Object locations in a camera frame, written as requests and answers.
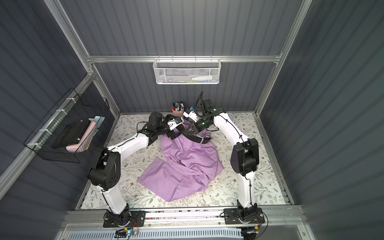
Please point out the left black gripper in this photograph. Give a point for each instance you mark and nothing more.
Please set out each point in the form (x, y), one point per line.
(174, 132)

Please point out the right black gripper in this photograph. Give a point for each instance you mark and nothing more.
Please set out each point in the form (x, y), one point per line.
(198, 127)

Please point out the purple trousers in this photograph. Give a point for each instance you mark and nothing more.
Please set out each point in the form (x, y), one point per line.
(186, 168)

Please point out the black leather belt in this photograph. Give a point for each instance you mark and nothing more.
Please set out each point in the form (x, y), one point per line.
(191, 134)

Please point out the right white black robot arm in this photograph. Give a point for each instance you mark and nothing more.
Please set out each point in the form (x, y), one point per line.
(244, 158)

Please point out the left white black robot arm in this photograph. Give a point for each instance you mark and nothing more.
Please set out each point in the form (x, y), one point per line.
(105, 171)

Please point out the pink pen cup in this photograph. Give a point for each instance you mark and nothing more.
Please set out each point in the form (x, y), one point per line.
(178, 110)

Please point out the white tube in basket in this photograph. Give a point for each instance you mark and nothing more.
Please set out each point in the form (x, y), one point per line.
(203, 79)

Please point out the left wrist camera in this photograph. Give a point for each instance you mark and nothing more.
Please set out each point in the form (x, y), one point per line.
(174, 123)

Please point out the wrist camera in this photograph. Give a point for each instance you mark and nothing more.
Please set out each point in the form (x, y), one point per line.
(174, 123)
(191, 115)

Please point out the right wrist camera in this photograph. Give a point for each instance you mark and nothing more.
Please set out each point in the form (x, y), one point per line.
(191, 115)

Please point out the white wire mesh basket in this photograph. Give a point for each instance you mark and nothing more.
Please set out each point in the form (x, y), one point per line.
(174, 72)

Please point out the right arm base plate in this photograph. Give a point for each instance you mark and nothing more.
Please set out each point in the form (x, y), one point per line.
(233, 216)

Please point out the pink handled tool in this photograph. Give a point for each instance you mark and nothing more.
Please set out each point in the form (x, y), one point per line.
(87, 137)

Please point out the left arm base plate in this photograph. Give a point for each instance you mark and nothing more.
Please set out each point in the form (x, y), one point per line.
(125, 219)

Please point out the black wire wall basket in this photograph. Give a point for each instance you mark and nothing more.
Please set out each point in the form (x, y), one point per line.
(78, 108)

